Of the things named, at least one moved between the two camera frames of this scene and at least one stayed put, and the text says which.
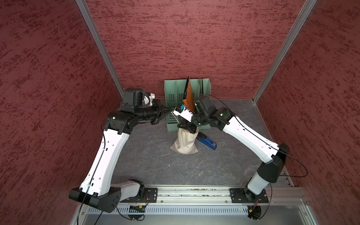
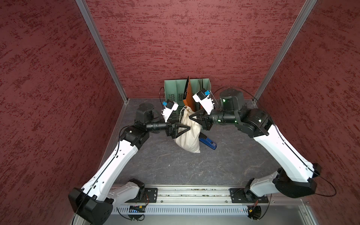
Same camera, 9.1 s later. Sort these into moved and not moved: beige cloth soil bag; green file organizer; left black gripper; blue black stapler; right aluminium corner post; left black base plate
Moved: left black gripper; beige cloth soil bag
Not moved: left black base plate; right aluminium corner post; green file organizer; blue black stapler
